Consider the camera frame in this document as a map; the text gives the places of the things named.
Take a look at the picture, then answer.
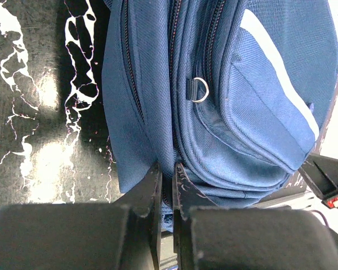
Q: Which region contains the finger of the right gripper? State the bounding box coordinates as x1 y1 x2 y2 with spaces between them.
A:
299 154 338 209

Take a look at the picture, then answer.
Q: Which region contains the navy blue student backpack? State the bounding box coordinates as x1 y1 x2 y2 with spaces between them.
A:
102 1 338 231

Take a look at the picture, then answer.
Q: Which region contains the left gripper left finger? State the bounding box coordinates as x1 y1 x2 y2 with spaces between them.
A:
0 163 162 269

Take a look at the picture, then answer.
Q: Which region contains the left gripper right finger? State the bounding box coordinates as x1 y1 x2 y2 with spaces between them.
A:
172 163 338 269

